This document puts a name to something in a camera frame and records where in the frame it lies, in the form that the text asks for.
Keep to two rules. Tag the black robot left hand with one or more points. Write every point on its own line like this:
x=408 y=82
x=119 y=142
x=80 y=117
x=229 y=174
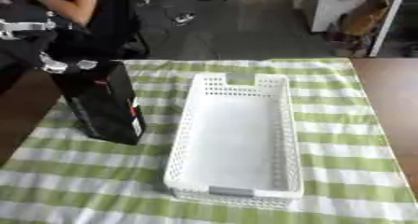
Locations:
x=22 y=55

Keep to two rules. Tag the black rectangular box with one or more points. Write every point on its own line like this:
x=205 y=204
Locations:
x=103 y=109

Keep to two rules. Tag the person's forearm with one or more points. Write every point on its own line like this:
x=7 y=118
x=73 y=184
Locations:
x=68 y=4

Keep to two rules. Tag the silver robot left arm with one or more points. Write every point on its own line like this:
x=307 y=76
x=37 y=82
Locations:
x=22 y=26

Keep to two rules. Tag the person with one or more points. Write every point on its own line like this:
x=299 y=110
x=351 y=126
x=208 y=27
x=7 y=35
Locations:
x=115 y=13

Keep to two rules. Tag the small black and white object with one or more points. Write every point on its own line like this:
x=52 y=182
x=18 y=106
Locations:
x=184 y=18

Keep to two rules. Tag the white perforated plastic basket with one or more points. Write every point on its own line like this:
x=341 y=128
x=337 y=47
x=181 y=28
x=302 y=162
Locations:
x=234 y=134

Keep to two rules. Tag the brown cardboard piece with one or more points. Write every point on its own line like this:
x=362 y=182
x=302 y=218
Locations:
x=366 y=14

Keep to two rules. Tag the white slanted pole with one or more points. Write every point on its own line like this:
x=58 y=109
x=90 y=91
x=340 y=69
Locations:
x=389 y=19

